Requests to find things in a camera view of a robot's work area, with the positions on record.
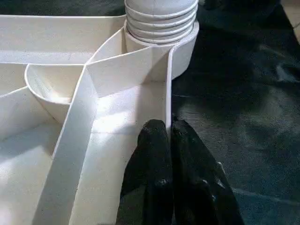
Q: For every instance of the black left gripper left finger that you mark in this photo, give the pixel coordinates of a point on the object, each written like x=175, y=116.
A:
x=150, y=168

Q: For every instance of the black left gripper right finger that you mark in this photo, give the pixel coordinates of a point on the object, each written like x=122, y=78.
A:
x=201, y=182

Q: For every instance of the white plastic table top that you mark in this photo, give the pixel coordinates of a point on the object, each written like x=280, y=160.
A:
x=70, y=117

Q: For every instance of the white plastic table leg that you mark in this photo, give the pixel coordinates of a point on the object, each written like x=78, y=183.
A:
x=161, y=18

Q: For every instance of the black plastic mat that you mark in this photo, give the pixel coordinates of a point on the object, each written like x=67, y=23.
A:
x=234, y=117

